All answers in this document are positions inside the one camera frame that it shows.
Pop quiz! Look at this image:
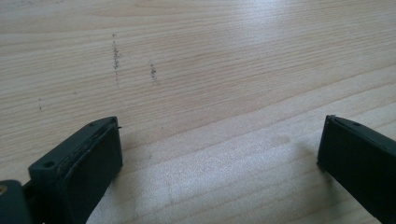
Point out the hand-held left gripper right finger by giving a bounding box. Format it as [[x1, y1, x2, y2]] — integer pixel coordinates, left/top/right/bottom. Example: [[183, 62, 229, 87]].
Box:
[[317, 114, 396, 224]]

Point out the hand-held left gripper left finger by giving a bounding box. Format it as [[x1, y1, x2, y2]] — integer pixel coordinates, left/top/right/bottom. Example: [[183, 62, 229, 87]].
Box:
[[27, 116, 123, 224]]

